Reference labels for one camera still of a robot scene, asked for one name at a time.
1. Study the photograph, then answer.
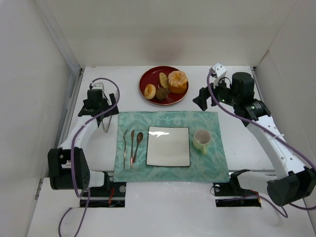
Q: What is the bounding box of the teal patterned placemat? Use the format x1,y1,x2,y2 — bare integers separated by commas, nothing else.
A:
114,111,229,183

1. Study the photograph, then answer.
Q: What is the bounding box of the pale yellow cup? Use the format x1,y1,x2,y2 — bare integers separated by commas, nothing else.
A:
193,129,212,155

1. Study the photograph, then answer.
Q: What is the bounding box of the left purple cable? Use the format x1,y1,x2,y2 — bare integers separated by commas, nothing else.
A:
57,77,121,235

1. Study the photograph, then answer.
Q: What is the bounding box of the oval seeded bread slice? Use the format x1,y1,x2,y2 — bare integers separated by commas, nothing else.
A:
159,72,168,89

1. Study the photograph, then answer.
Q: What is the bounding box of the purple cable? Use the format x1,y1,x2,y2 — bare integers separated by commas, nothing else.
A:
57,77,121,235
206,70,316,219

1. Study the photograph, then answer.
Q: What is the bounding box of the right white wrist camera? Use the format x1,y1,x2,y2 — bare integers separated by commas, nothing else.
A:
209,63,227,79

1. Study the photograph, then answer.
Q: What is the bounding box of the metal fork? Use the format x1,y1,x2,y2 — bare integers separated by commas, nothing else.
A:
123,129,128,169

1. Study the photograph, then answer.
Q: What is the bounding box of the small glazed donut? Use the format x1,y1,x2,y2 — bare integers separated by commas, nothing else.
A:
144,84,156,100

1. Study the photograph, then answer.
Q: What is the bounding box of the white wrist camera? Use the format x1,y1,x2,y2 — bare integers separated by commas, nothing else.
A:
89,82,104,92
209,63,227,79

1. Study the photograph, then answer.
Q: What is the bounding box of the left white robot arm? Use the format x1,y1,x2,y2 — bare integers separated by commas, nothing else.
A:
47,88,119,190

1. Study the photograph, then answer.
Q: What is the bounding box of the white square plate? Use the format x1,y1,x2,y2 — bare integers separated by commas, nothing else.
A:
146,126,191,167

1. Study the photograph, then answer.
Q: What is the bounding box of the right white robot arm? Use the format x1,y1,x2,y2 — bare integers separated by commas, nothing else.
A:
114,72,316,206

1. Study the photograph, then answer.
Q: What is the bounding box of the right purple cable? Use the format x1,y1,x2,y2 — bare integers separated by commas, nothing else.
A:
206,70,316,219

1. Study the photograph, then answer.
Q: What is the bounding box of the orange bundt cake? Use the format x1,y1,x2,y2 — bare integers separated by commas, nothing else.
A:
168,71,188,94

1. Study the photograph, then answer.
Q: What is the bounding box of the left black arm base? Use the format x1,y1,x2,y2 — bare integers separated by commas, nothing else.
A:
79,172,126,208

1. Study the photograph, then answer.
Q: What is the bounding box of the metal knife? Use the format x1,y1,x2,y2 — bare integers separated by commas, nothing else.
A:
130,129,135,168

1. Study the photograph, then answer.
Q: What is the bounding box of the metal spoon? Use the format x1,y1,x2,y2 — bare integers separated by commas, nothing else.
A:
132,132,144,163

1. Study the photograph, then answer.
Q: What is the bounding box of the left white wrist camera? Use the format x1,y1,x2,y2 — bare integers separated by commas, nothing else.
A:
89,82,104,92

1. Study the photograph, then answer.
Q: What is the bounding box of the brown chocolate muffin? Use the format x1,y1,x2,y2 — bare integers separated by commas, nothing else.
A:
155,88,170,101

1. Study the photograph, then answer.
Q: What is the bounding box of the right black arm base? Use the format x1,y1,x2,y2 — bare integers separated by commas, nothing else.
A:
211,169,261,207

